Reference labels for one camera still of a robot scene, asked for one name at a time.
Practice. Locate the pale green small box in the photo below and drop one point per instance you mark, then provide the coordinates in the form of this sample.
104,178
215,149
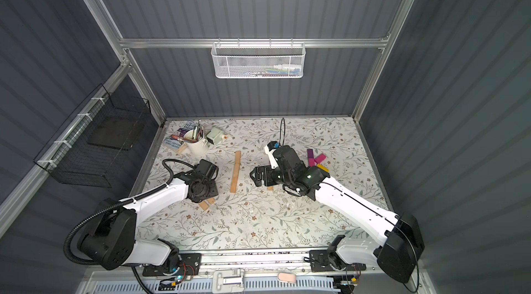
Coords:
216,136

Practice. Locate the magenta building block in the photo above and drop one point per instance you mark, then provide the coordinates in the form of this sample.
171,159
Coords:
320,159

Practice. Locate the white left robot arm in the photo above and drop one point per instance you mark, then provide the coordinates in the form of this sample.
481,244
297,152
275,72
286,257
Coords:
108,237

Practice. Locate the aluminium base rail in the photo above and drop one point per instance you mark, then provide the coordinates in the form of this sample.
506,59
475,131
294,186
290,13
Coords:
247,271

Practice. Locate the white pen cup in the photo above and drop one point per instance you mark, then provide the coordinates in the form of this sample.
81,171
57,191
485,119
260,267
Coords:
198,147

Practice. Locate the purple building block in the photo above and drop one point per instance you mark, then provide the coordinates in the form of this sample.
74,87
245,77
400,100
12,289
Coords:
310,157

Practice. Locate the white wire mesh basket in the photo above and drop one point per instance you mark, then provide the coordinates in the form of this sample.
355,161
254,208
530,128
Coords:
243,62

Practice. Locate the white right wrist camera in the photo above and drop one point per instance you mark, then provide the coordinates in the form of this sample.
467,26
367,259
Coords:
269,150

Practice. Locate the blue book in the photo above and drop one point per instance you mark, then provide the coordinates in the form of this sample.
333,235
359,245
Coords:
174,140

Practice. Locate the black wire mesh basket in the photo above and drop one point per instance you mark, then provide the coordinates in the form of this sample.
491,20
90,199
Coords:
92,149

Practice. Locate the pink eraser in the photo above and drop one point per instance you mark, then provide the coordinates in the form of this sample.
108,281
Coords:
288,278

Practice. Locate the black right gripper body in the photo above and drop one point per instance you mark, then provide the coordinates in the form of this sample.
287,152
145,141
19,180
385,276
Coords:
265,174

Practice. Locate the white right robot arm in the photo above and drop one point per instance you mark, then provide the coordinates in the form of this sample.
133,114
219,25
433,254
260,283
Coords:
395,242

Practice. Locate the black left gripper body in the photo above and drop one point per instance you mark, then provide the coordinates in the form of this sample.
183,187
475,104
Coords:
203,194

